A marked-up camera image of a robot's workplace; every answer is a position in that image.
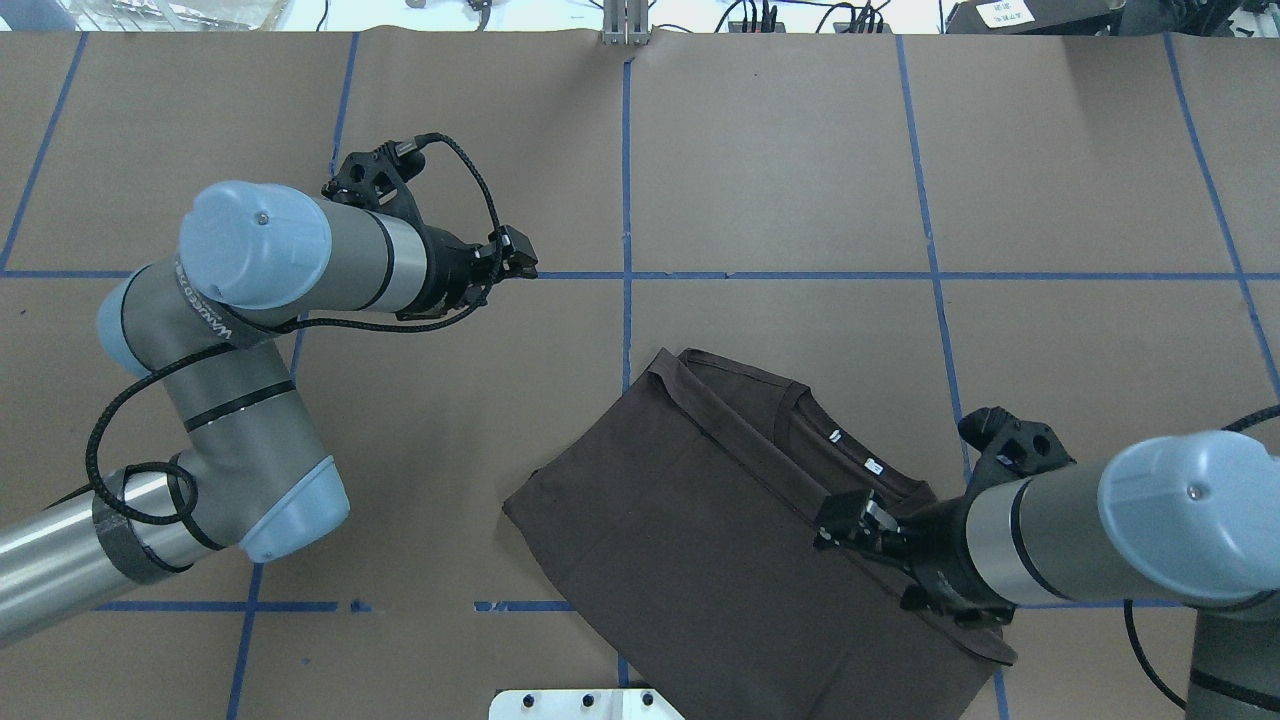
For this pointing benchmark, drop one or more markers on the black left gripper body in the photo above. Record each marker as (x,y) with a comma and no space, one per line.
(447,270)

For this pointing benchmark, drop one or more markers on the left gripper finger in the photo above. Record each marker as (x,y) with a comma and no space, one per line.
(516,270)
(516,247)

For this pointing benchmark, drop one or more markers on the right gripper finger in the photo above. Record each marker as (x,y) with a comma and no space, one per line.
(875,520)

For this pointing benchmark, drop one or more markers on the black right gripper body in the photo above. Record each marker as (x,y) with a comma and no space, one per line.
(938,538)

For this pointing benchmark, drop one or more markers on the dark brown t-shirt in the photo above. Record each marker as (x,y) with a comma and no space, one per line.
(680,527)

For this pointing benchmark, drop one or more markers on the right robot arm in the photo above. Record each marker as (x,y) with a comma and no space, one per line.
(1184,519)

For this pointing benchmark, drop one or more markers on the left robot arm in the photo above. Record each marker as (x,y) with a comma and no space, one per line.
(212,446)

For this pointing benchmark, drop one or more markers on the black box with white label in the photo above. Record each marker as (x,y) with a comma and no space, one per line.
(1042,18)

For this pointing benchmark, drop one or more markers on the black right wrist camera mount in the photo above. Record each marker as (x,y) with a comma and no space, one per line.
(1009,448)

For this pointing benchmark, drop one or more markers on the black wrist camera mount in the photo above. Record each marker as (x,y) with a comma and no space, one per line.
(1009,448)
(377,180)

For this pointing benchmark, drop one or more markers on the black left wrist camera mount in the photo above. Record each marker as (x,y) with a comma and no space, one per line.
(377,180)

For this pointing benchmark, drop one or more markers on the aluminium frame post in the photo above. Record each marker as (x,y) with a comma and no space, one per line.
(625,23)

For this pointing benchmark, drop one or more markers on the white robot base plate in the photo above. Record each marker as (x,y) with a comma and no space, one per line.
(582,703)

